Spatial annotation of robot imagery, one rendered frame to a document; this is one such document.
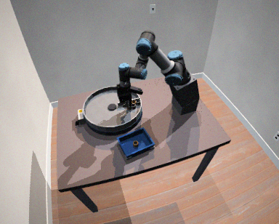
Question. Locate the blue open crate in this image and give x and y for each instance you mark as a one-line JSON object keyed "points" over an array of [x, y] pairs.
{"points": [[145, 143]]}

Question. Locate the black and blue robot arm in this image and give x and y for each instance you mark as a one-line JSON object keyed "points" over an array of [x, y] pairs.
{"points": [[148, 48]]}

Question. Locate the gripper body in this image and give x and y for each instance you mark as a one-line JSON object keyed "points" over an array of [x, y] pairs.
{"points": [[123, 94]]}

